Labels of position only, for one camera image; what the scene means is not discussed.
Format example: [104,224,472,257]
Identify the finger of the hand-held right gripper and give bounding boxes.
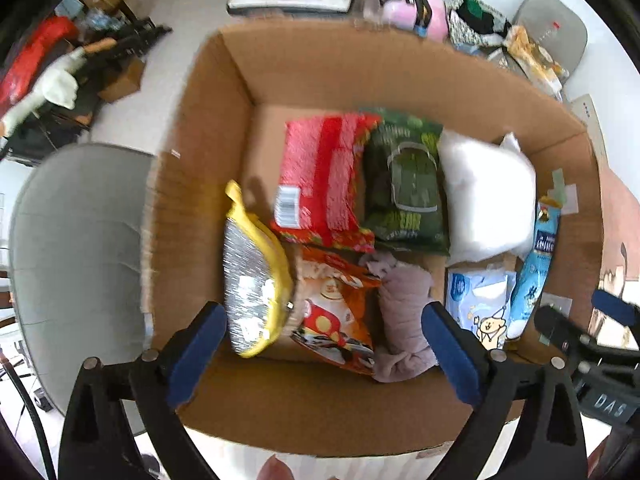
[591,288,640,330]
[533,304,608,358]

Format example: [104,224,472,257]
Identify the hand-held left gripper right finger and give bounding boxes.
[421,301,589,480]

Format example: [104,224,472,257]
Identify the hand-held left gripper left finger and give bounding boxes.
[57,301,229,480]

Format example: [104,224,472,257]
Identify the blue tissue pack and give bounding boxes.
[444,267,519,351]

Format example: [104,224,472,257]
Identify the blue tube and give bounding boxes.
[504,198,561,342]

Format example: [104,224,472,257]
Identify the mauve cloth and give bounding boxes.
[359,252,441,384]

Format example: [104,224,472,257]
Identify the silver yellow-edged pouch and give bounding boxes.
[221,179,296,359]

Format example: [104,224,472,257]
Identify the orange panda snack packet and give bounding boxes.
[289,244,384,377]

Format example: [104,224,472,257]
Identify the white plastic bag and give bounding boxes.
[437,128,537,265]

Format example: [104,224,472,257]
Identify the green snack packet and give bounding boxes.
[359,109,451,256]

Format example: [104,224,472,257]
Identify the red snack packet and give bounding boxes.
[269,112,384,254]

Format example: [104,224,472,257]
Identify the pink table mat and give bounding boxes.
[597,164,640,282]

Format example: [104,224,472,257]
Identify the grey round-backed chair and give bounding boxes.
[8,142,162,417]

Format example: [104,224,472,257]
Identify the yellow plastic bag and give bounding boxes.
[502,24,571,94]

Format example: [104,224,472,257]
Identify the small brown cardboard box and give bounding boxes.
[97,57,146,104]

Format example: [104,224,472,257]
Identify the grey cushioned chair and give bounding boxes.
[509,0,589,87]

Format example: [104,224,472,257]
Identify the white goose plush toy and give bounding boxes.
[0,39,111,137]

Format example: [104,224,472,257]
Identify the black folded stroller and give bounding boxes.
[0,17,174,162]

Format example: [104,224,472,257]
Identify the red plastic bag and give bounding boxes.
[0,15,81,117]

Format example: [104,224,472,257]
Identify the pink suitcase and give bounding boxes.
[364,0,449,44]

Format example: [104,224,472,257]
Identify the white wall panel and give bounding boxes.
[569,94,609,167]

